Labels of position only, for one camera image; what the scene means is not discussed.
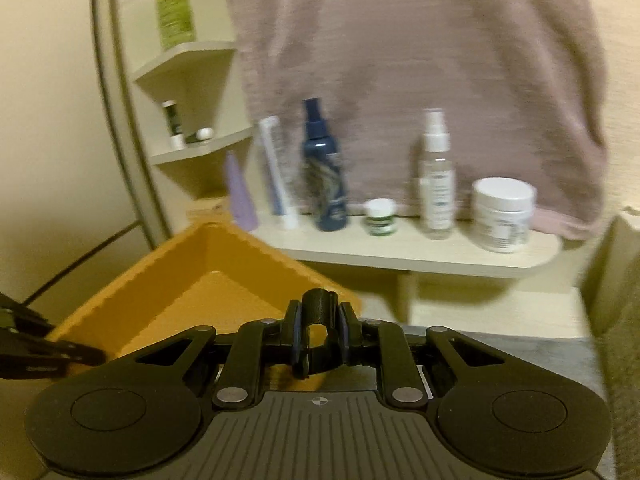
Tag yellow plastic basket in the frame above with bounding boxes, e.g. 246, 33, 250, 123
45, 221, 364, 392

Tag grey plaid pillow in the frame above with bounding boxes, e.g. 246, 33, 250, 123
595, 305, 640, 467

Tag pink hanging towel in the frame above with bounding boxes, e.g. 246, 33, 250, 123
219, 0, 609, 242

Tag dark blue spray bottle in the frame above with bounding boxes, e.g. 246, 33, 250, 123
299, 98, 350, 233

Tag white blue standing tube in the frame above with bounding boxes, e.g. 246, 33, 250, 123
257, 115, 301, 230

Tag white quilted pillow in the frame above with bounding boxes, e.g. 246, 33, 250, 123
616, 209, 640, 322

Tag green liquid bottle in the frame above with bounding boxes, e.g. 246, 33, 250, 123
155, 0, 197, 52

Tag small black white tube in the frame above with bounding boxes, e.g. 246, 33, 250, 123
160, 100, 185, 150

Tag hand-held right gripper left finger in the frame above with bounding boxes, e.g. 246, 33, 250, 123
135, 300, 308, 408

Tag small green jar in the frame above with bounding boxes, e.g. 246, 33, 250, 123
362, 198, 400, 237

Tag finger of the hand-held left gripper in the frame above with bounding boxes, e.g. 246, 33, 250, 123
0, 334, 107, 381
0, 292, 54, 339

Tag grey fluffy mat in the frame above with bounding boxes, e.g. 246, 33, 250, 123
359, 317, 603, 398

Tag white cream jar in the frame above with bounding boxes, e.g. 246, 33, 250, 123
472, 177, 538, 254

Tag lavender cone tube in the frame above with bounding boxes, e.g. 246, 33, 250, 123
224, 151, 260, 231

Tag clear spray bottle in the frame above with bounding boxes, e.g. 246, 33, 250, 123
418, 108, 457, 239

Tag beige corner shelf unit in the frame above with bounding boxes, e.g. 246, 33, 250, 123
132, 40, 564, 332

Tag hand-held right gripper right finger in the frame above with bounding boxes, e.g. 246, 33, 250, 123
339, 302, 506, 407

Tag small cardboard box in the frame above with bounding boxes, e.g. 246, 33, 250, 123
185, 198, 234, 224

